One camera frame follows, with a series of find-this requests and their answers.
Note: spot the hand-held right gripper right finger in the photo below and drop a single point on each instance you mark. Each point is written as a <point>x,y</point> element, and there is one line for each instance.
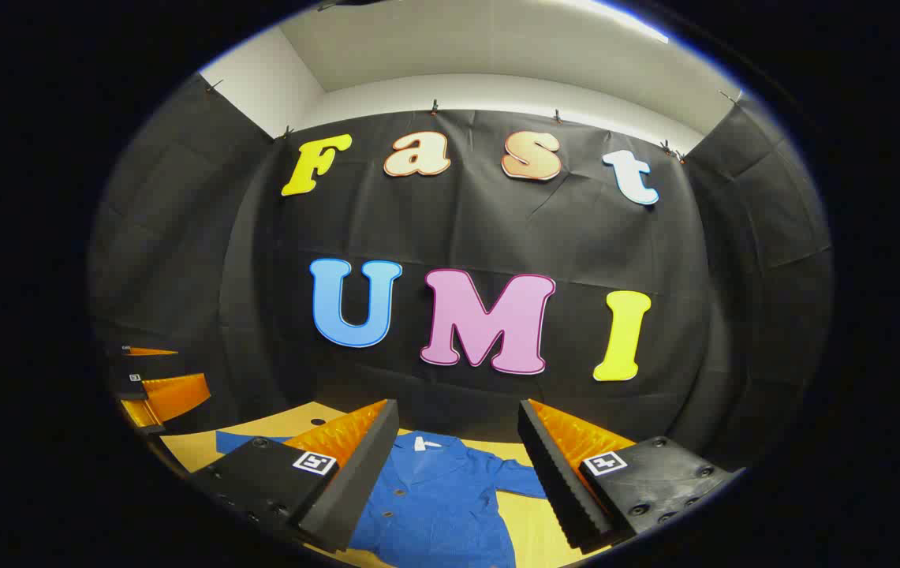
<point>556,481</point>

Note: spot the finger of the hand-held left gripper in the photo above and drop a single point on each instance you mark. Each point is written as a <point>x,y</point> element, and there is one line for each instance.
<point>150,352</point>
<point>177,394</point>

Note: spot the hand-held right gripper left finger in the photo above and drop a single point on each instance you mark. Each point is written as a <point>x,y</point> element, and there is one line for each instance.
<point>363,481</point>

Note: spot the blue button-up shirt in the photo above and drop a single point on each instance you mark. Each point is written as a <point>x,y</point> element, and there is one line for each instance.
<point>434,497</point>

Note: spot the black backdrop cloth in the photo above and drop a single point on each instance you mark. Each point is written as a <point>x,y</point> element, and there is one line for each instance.
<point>497,229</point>

